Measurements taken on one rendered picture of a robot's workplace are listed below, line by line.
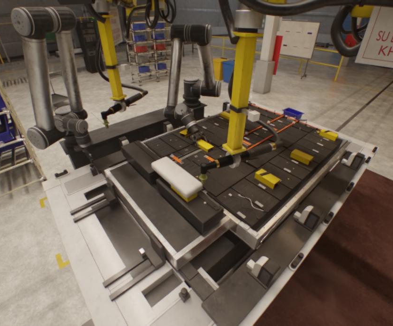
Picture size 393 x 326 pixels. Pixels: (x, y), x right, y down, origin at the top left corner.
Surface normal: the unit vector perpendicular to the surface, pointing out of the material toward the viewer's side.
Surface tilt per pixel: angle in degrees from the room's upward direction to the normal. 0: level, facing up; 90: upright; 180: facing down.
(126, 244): 0
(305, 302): 0
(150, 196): 0
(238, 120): 90
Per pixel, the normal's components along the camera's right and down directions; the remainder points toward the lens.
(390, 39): -0.43, 0.54
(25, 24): -0.19, 0.61
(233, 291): 0.00, -0.81
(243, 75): 0.44, 0.53
